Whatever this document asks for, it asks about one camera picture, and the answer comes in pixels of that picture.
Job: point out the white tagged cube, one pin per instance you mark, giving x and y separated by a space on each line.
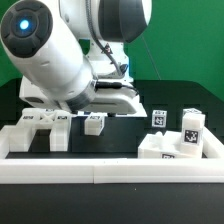
191 110
159 118

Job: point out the white chair back part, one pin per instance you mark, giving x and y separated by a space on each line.
55 124

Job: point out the white chair seat part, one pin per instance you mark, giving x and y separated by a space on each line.
167 146

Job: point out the white U-shaped fence frame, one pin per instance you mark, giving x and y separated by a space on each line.
101 171

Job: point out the white marker sheet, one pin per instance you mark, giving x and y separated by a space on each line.
141 112

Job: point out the white tagged cube far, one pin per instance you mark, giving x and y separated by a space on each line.
191 110

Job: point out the white tagged cube near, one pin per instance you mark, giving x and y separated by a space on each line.
159 118

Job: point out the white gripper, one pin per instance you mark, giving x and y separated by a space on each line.
121 101

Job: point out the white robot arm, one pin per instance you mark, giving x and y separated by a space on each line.
70 52

